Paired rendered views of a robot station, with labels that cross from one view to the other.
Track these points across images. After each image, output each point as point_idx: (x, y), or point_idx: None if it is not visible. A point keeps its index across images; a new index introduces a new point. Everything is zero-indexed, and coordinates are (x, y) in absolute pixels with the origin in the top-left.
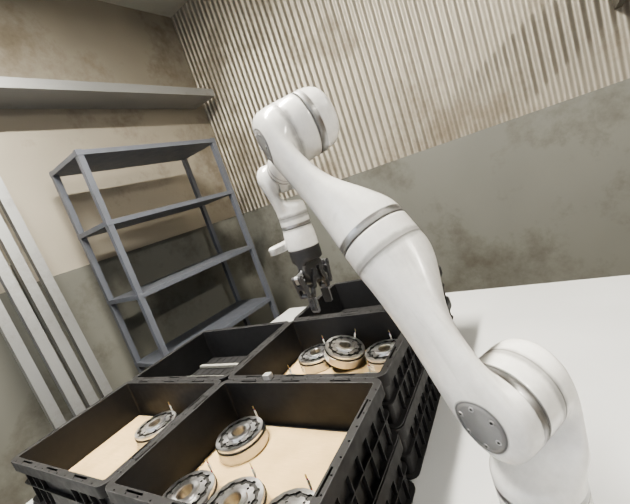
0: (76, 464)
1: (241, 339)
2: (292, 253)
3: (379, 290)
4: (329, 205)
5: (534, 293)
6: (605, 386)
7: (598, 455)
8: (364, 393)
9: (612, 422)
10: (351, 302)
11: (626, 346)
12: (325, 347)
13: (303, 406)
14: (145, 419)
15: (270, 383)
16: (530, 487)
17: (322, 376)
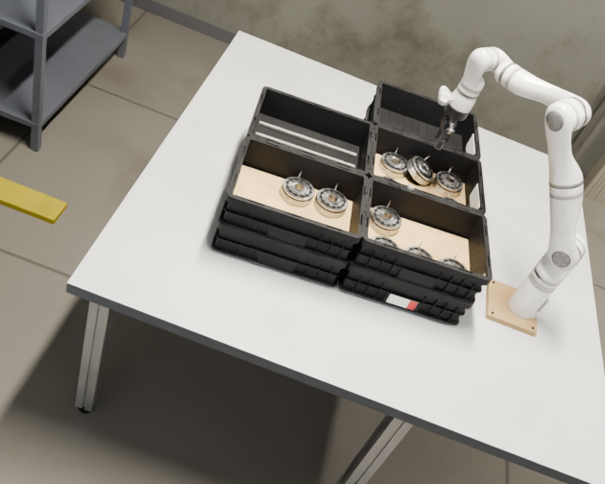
0: None
1: (310, 114)
2: (455, 110)
3: (561, 208)
4: (568, 171)
5: (496, 144)
6: (531, 231)
7: (526, 263)
8: (471, 219)
9: (532, 251)
10: (385, 103)
11: (543, 211)
12: (414, 165)
13: (425, 211)
14: (257, 172)
15: (414, 193)
16: (553, 276)
17: (448, 201)
